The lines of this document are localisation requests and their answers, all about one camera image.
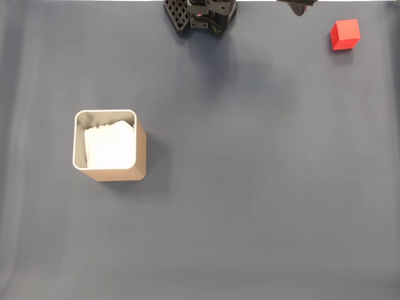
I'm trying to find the red cube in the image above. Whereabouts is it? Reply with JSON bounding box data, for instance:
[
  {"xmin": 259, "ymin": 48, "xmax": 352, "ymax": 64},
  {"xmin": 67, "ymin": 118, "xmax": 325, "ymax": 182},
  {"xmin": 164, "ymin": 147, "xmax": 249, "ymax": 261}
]
[{"xmin": 330, "ymin": 18, "xmax": 362, "ymax": 51}]

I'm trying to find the tan square box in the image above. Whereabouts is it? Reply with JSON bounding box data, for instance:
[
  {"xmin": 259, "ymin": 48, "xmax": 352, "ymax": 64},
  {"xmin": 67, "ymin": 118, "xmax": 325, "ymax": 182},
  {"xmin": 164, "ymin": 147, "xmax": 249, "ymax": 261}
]
[{"xmin": 72, "ymin": 109, "xmax": 148, "ymax": 183}]

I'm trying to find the dark grey mat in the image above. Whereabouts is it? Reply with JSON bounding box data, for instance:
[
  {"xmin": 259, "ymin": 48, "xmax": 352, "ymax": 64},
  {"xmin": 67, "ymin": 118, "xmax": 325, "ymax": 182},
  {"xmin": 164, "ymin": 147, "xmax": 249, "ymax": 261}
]
[{"xmin": 0, "ymin": 1, "xmax": 400, "ymax": 300}]

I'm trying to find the white tissue paper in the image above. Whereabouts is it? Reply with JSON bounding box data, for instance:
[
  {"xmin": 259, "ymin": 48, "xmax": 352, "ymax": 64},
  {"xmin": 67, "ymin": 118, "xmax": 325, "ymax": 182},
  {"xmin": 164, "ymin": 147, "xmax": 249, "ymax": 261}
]
[{"xmin": 84, "ymin": 121, "xmax": 136, "ymax": 169}]

